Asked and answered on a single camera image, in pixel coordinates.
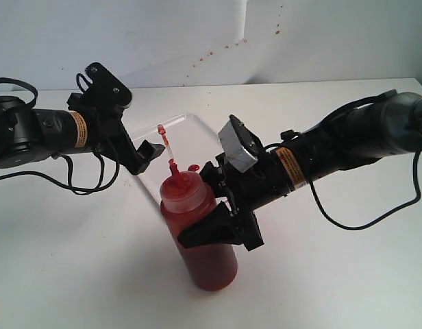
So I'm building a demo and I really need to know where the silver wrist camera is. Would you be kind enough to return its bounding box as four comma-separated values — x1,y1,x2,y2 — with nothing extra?
76,62,133,110
218,114,260,173

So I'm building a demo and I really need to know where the red sauce blob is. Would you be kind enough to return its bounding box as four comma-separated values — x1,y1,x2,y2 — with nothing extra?
188,164,200,172

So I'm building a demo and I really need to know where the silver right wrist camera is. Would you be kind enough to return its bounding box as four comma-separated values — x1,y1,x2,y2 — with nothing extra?
218,114,260,173

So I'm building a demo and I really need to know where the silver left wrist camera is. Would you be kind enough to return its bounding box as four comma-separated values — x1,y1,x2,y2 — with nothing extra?
76,62,133,110

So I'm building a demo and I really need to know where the red sauce squeeze bottle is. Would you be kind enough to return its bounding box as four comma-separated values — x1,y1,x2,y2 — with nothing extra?
157,124,238,292

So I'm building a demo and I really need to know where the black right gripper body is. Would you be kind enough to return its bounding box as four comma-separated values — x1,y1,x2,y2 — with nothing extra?
200,151,293,251

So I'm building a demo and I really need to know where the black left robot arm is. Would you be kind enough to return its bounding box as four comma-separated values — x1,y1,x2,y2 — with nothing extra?
0,93,165,175

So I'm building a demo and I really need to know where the white rectangular tray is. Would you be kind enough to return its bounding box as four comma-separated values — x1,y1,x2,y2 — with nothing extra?
123,113,223,207

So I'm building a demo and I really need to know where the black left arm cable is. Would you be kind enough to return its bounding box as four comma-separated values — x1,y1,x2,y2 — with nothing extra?
0,77,121,196

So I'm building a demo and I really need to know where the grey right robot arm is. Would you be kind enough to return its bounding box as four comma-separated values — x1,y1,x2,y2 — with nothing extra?
177,90,422,250

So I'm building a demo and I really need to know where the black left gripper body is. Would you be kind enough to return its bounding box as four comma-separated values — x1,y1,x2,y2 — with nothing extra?
67,92,149,175

